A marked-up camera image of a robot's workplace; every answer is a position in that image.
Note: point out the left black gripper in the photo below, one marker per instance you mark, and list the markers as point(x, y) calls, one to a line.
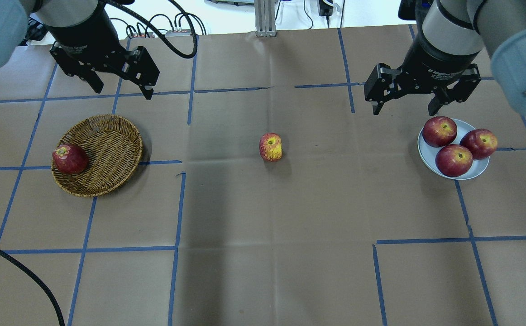
point(83, 35)

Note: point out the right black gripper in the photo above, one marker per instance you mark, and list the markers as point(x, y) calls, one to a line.
point(435, 59)

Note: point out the red yellow apple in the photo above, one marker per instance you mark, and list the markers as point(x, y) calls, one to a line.
point(270, 147)

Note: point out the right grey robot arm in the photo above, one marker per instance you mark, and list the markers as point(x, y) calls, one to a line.
point(450, 34)

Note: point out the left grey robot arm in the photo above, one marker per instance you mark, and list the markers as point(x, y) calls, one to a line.
point(17, 15)

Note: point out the red apple plate top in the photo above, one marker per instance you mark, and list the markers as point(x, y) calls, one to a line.
point(439, 131)

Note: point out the red apple plate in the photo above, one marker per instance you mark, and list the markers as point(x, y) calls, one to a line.
point(454, 160)
point(482, 143)
point(439, 131)

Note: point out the white plate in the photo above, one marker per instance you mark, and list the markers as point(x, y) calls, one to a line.
point(428, 153)

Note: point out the woven wicker basket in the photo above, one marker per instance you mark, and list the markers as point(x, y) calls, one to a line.
point(114, 147)

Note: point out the red apple plate bottom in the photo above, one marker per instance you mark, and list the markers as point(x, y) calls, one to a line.
point(454, 160)

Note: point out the red apple plate right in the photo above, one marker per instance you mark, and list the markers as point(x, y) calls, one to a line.
point(482, 143)

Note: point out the dark red apple in basket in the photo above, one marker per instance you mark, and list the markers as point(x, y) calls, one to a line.
point(70, 159)

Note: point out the orange usb hub far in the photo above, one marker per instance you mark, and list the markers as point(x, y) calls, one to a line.
point(132, 35)

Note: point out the orange usb hub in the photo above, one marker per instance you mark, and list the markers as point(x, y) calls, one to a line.
point(177, 32)
point(132, 35)

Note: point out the orange usb hub near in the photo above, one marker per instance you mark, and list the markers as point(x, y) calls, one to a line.
point(177, 32)

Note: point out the black power adapter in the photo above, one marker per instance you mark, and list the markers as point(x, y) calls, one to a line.
point(325, 8)

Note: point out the aluminium frame post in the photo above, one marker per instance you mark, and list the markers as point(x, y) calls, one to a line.
point(265, 18)

